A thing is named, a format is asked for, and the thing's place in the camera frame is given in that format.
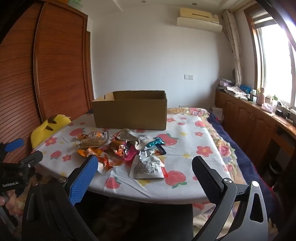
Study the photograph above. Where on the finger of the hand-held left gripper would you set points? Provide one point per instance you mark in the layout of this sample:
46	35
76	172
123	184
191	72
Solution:
32	158
14	144

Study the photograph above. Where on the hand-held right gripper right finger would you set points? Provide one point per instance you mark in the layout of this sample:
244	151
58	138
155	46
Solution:
205	183

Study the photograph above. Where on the teal snack packet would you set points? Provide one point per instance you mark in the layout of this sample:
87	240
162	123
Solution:
154	143

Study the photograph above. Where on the white wall switch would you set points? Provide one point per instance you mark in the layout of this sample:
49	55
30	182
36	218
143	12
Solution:
189	77

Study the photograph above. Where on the pink bottle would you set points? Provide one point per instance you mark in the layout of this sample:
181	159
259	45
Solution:
261	97

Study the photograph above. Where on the floral blanket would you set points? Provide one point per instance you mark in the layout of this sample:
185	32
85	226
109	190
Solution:
225	148

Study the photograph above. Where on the strawberry print white tablecloth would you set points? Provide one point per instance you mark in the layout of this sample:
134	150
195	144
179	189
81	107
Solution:
185	162

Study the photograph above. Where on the patterned curtain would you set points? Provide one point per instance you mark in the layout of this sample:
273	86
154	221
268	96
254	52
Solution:
234	46

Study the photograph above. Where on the window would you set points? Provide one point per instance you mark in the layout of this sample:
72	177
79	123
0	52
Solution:
275	64

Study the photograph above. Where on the white printed snack pouch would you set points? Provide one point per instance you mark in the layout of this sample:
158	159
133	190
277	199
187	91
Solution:
145	168

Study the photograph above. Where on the wall air conditioner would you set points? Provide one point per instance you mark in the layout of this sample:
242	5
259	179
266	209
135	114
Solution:
198	20

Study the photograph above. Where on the pile of mixed snack wrappers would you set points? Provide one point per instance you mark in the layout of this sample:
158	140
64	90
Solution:
115	150

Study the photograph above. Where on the wooden cabinet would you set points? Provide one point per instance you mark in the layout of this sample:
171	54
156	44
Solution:
249	125

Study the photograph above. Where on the clear puffed grain bar packet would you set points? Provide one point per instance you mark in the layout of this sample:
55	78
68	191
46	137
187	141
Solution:
91	141

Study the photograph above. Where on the wooden wardrobe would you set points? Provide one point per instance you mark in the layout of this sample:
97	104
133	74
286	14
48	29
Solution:
46	69

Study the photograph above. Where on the yellow plush toy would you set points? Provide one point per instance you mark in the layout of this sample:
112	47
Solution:
47	128

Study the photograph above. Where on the clutter of papers and boxes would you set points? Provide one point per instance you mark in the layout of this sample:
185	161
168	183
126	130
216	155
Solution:
231	89

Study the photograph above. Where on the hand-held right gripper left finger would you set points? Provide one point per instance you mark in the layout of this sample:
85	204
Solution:
84	180

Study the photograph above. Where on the navy blue blanket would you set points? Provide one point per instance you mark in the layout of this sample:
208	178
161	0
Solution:
245	162

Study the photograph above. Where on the brown cardboard box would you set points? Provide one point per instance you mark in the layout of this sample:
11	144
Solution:
129	111

